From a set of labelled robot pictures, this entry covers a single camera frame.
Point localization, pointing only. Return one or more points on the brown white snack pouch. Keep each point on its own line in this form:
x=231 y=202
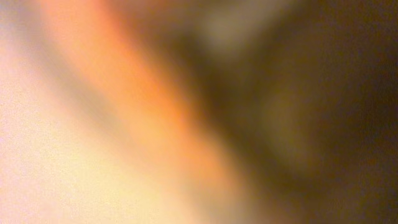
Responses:
x=198 y=111

